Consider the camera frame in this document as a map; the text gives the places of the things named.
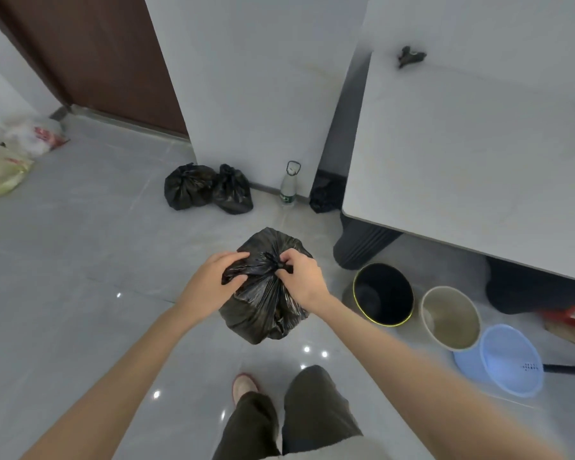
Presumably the blue mesh plastic bin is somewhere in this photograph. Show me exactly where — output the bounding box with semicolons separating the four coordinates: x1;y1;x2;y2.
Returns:
452;324;545;398

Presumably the beige plastic bin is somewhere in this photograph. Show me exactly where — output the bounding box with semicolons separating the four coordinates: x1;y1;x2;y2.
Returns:
420;286;482;353

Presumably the person's left pink shoe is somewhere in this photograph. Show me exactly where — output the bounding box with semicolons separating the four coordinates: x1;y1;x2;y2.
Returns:
232;373;259;406

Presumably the person's right hand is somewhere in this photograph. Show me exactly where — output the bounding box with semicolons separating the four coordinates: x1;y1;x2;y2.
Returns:
274;249;334;318

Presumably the dark brown door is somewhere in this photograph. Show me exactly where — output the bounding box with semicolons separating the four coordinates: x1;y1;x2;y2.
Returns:
0;0;190;139

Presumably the person's white shirt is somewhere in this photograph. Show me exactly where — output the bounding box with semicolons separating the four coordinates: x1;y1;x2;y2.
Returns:
258;434;437;460

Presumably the black garbage bag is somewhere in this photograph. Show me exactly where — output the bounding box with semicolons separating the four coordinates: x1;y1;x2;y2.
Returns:
164;162;217;211
218;227;315;346
212;163;254;215

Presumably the black bin with gold rim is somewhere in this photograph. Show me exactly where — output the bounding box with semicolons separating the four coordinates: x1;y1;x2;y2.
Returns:
353;263;415;327

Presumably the small crumpled black bag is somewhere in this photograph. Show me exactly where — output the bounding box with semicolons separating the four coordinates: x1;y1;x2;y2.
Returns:
309;169;347;214

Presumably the person's left hand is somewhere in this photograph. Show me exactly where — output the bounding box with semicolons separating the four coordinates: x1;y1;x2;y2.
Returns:
174;252;251;326

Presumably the person's left leg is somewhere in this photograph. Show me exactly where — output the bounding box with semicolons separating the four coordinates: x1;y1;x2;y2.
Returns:
213;391;281;460

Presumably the red plush toy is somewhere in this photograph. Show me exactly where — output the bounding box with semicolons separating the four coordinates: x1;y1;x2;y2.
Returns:
539;303;575;329

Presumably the small dark clip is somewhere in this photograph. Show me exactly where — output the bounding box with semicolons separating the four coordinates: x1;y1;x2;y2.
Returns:
396;45;427;69

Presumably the person's right forearm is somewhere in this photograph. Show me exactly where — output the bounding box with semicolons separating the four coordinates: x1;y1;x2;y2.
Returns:
314;294;566;460

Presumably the large clear water bottle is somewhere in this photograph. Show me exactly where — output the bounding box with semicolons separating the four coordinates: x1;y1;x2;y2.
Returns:
279;160;302;208

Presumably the person's left forearm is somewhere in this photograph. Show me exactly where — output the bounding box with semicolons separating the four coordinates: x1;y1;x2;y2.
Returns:
21;301;197;460

